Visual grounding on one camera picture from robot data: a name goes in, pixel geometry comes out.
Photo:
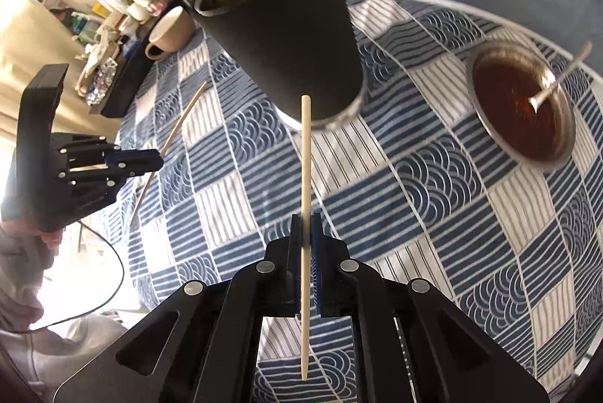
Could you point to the black cup with metal rim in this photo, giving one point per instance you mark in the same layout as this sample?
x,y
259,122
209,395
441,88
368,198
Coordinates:
x,y
292,40

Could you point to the silver foil packet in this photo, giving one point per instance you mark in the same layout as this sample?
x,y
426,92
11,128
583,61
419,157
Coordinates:
x,y
101,82

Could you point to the blue white patterned tablecloth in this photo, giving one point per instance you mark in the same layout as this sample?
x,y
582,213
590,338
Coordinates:
x,y
424,219

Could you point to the person's left forearm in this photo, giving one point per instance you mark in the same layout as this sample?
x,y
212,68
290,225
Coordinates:
x,y
19,280

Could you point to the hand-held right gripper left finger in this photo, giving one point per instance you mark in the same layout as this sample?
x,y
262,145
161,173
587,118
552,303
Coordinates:
x,y
295,252

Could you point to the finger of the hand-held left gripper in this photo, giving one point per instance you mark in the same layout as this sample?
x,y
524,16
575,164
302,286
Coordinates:
x,y
134,169
136,157

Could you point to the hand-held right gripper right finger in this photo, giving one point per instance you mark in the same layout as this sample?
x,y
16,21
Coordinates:
x,y
316,261

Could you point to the cluttered black side table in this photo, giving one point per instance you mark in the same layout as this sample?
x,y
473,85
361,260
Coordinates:
x,y
117,7

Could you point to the metal spoon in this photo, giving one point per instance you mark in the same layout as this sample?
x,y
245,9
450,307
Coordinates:
x,y
560,78

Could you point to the person's left hand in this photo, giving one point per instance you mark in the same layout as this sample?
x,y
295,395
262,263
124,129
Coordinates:
x,y
47,238

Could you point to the beige mug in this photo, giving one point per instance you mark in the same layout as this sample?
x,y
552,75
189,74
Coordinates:
x,y
172,30

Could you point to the dark brown sauce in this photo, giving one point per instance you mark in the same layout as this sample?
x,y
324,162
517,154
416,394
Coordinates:
x,y
509,115

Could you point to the wooden chopstick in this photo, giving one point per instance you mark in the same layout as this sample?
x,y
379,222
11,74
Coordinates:
x,y
181,120
306,148

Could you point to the metal bowl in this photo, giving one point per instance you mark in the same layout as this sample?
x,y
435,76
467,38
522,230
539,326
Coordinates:
x,y
480,101

